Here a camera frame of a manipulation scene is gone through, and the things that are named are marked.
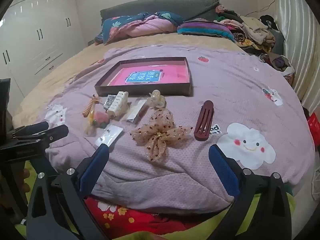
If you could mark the lime green garment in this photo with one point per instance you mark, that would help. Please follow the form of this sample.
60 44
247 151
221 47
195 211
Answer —
180 235

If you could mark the white wardrobe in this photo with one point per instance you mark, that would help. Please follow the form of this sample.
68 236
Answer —
37 30

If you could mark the pink strawberry hair clip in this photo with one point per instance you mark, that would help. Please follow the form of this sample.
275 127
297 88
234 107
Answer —
101 118

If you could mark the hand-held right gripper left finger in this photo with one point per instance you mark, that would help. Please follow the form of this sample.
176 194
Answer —
97 165

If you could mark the striped pillow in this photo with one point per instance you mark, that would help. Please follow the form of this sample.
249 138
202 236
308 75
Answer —
207 28

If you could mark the red bag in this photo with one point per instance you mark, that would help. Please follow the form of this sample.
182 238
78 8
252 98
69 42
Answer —
313 125

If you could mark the small silver hair clip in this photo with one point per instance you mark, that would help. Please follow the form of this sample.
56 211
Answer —
108 101

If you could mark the person's left hand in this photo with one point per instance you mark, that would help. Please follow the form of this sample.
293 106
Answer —
25 175

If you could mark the pile of clothes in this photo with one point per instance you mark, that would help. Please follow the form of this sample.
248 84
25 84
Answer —
255 30

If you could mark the clear plastic packet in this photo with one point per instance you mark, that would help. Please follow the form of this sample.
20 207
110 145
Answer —
136 112

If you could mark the cream hair claw clip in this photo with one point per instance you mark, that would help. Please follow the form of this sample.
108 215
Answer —
116 105

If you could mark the pink book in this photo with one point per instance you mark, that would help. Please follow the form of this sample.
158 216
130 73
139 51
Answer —
172 75

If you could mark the orange spiral hair clip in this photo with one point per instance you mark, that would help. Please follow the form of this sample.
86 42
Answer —
89 106

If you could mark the bag of clothes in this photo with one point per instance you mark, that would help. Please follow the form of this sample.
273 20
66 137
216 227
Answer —
277 62

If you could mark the dark red hair clip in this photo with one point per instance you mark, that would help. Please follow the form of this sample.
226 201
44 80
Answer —
203 136

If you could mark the beige dotted bow hair clip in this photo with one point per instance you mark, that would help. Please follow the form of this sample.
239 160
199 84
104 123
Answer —
160 135

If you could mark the blue pink floral duvet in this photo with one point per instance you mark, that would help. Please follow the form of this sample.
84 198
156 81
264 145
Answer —
150 26

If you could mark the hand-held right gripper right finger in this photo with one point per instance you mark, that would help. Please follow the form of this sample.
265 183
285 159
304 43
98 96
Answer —
225 172

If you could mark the brown shallow cardboard box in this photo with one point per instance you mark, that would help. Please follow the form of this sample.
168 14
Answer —
140 91

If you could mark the red floral garment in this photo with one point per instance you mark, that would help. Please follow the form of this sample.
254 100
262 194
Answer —
150 225

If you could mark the cream curtain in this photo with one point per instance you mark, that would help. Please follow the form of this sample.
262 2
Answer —
300 30

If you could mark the tan bedsheet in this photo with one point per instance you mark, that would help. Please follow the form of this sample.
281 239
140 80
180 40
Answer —
75 60

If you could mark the small clear hair claw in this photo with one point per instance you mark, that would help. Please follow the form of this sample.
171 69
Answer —
156 98

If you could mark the grey headboard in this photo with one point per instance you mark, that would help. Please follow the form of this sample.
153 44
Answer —
162 5

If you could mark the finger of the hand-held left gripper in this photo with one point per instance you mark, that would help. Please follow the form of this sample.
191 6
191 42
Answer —
57 132
35 128

